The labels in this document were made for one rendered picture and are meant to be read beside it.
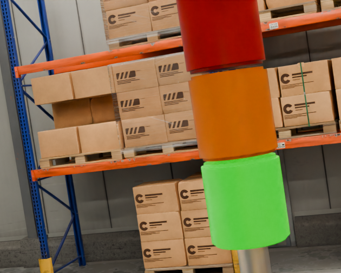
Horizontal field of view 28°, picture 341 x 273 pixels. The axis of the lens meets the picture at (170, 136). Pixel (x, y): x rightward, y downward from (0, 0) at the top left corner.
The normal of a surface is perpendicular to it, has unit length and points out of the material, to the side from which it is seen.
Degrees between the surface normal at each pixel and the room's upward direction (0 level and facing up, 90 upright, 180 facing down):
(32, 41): 90
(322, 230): 89
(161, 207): 93
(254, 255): 90
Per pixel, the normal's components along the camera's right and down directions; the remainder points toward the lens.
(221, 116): -0.35, 0.11
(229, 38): 0.15, 0.03
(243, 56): 0.40, -0.01
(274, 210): 0.62, -0.05
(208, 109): -0.58, 0.13
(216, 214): -0.77, 0.15
